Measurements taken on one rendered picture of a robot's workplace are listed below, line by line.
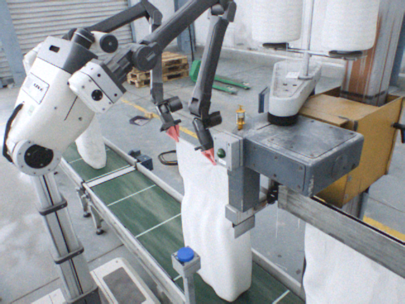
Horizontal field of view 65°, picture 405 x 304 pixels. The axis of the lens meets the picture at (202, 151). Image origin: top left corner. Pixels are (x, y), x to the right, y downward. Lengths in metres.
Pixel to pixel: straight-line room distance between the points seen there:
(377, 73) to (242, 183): 0.58
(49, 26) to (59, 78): 7.19
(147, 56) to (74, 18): 7.45
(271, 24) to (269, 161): 0.47
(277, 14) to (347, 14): 0.23
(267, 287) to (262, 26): 1.20
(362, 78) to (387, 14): 0.20
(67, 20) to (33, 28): 0.76
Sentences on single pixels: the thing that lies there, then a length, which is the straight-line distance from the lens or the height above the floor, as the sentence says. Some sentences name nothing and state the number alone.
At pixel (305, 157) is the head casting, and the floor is 1.34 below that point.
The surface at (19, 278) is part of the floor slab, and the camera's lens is 2.67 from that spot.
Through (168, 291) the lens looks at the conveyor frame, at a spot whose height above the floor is 0.30.
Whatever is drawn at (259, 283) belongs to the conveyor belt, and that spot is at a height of 0.38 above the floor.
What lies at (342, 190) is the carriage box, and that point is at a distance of 1.14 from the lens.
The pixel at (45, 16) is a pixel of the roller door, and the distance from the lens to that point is 8.32.
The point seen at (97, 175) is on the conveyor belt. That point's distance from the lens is 2.76.
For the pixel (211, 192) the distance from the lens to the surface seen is 1.43.
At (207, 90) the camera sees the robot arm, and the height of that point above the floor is 1.35.
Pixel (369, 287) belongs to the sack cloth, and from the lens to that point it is 1.08.
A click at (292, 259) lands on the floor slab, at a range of 2.42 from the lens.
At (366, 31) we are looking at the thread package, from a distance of 1.00.
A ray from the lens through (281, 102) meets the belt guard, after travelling 0.94.
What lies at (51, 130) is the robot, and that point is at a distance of 1.22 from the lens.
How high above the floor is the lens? 1.71
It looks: 27 degrees down
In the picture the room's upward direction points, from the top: 3 degrees counter-clockwise
